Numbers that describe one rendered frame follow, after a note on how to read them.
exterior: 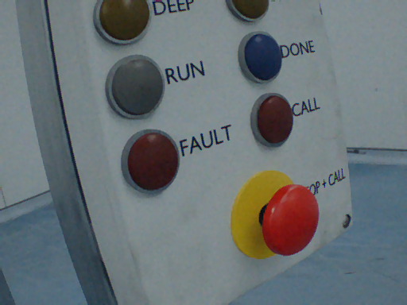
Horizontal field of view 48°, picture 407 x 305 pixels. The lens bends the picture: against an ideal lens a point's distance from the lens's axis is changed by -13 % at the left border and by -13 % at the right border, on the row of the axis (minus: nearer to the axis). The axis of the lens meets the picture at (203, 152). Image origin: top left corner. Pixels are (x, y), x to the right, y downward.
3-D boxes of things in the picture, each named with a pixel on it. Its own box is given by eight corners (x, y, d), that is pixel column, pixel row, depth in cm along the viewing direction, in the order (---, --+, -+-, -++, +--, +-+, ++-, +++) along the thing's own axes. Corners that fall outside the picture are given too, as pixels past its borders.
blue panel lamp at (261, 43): (289, 76, 28) (280, 30, 28) (254, 85, 27) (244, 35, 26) (280, 76, 29) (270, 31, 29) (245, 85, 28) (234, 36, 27)
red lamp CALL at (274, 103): (300, 137, 29) (292, 90, 29) (266, 151, 28) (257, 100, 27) (290, 137, 30) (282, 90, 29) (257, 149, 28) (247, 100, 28)
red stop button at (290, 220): (327, 240, 28) (322, 175, 27) (281, 270, 26) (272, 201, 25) (276, 229, 32) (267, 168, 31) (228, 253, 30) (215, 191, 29)
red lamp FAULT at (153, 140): (187, 181, 25) (176, 125, 24) (138, 200, 23) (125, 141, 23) (178, 179, 25) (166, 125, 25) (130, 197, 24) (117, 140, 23)
